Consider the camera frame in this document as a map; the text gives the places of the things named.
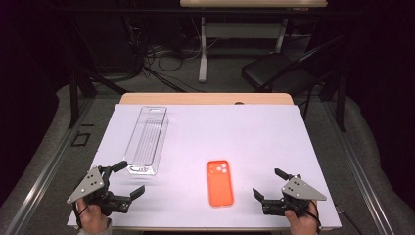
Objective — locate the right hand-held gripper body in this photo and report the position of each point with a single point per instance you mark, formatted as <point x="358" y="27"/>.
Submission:
<point x="300" y="191"/>

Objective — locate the black metal stand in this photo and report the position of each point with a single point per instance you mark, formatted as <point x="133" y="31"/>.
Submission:
<point x="73" y="98"/>
<point x="341" y="104"/>

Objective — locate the person's right hand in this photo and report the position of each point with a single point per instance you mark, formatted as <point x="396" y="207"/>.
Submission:
<point x="301" y="223"/>

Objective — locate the white metal desk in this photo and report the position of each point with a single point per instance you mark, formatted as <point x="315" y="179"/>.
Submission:
<point x="204" y="49"/>

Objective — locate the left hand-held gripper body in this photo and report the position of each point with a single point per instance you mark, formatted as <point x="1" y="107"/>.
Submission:
<point x="88" y="184"/>

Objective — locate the white board sheet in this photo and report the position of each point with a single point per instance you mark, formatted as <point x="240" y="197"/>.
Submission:
<point x="244" y="140"/>

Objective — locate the person's left hand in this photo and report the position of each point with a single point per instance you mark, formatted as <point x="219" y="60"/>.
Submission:
<point x="93" y="218"/>

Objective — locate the aluminium floor rail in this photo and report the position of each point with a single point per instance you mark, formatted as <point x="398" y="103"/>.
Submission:
<point x="359" y="169"/>
<point x="49" y="166"/>

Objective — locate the orange phone case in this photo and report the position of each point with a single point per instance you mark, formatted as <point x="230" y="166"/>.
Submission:
<point x="220" y="189"/>

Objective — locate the wooden table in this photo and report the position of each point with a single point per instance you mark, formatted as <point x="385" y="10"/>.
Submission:
<point x="195" y="98"/>

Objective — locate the clear plastic packaging tray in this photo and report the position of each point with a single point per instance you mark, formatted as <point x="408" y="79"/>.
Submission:
<point x="147" y="140"/>

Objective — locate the black folding chair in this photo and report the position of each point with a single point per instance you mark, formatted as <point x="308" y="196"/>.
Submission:
<point x="270" y="71"/>

